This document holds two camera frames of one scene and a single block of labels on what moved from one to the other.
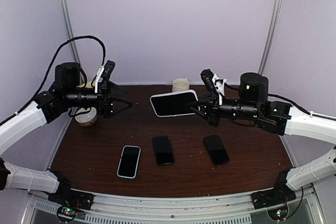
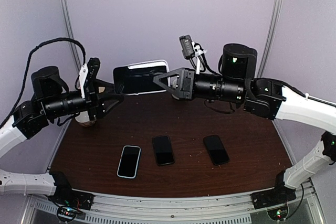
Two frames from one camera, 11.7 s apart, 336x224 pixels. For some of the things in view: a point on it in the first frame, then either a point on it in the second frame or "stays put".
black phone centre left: (163, 150) stays put
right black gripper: (211, 108) to (187, 77)
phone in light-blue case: (128, 163) stays put
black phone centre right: (216, 149) stays put
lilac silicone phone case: (174, 104) to (138, 77)
